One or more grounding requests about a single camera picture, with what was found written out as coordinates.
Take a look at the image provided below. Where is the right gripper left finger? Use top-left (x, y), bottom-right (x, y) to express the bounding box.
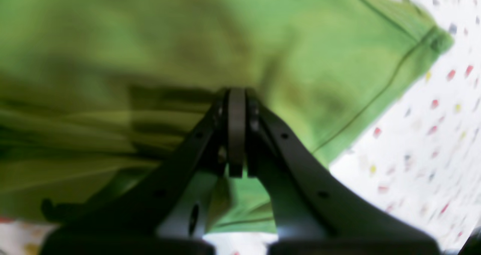
top-left (41, 89), bottom-right (229, 255)

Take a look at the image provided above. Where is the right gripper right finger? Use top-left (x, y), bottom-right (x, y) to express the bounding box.
top-left (246, 89), bottom-right (440, 255)

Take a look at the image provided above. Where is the green t-shirt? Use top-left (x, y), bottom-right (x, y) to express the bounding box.
top-left (1, 0), bottom-right (454, 222)

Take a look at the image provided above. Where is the terrazzo patterned tablecloth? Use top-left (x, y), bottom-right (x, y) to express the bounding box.
top-left (1, 0), bottom-right (480, 255)

